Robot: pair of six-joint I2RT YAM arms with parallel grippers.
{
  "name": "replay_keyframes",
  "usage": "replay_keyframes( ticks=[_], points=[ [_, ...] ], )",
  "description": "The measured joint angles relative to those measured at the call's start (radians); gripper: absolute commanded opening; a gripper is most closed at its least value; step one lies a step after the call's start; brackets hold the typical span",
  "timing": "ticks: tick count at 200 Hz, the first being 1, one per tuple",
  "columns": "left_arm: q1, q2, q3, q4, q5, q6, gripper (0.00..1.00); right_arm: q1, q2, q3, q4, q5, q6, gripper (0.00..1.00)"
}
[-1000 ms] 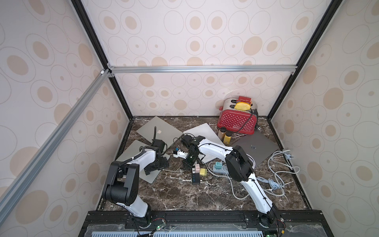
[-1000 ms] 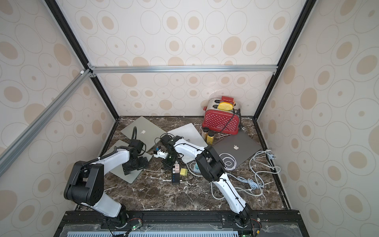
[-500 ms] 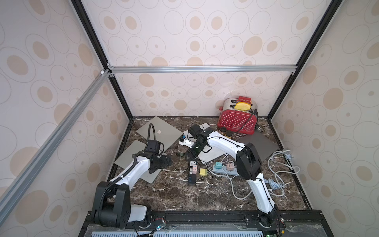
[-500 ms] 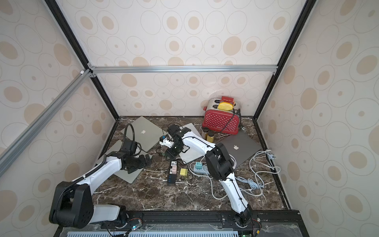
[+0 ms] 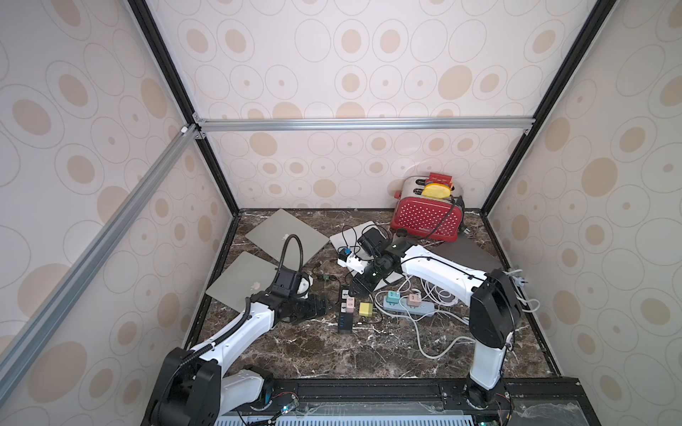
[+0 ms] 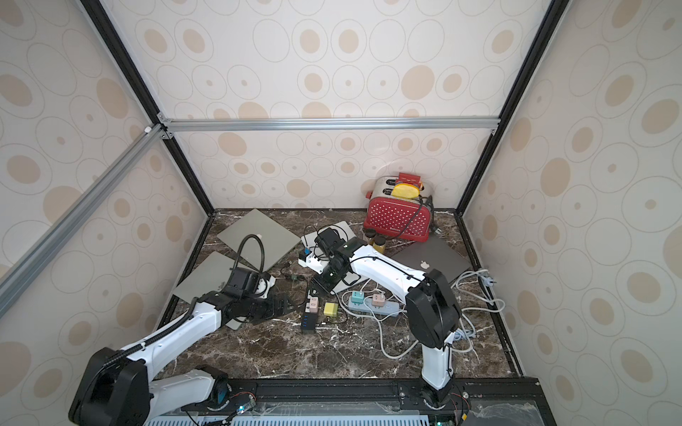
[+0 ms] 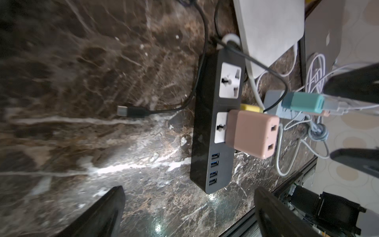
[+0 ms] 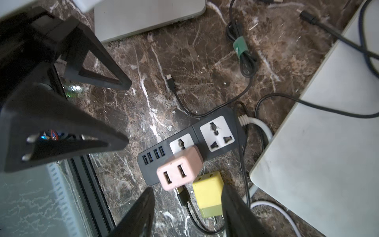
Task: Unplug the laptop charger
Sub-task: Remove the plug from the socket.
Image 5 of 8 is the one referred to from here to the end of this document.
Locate dark grey laptop right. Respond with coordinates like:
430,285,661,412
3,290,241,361
427,236,503,273

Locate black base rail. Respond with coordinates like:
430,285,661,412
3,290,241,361
140,376,603,426

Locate yellow toast toy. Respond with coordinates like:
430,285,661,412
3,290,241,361
421,182,452,200

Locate black power strip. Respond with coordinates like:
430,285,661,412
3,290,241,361
337,288,354,335

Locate white cable bundle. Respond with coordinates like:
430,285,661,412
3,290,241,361
369,268,542,360

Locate black charger cable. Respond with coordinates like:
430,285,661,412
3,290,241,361
308,223,385,326

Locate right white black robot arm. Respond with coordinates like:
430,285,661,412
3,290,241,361
339,237,522,408

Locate silver laptop front left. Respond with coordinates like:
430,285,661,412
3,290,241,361
206,252,303,312

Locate silver laptop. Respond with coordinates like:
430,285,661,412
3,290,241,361
244,208,330,270
206,252,303,312

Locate white laptop centre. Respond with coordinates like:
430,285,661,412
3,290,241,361
330,221,404,290

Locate diagonal aluminium frame bar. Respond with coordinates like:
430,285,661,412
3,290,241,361
1,124,199,404

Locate green charger plug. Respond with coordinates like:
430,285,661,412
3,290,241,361
385,290,401,305

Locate red toaster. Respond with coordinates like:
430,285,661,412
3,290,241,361
391,173,465,242

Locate yellow charger plug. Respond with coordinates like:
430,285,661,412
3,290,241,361
359,302,374,318

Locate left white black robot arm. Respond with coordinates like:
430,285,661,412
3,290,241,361
141,268,330,425

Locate silver laptop back left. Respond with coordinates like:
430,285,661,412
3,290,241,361
244,208,330,270

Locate pink charger on blue strip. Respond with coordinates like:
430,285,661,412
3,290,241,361
407,293,422,308

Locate horizontal aluminium frame bar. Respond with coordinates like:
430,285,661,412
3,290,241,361
199,116,535,132

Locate red toast toy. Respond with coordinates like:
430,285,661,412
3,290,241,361
426,173,453,187

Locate black toaster cable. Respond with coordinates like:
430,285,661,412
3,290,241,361
425,193,472,241

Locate light blue power strip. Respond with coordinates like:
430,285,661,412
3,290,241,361
382,296,437,318

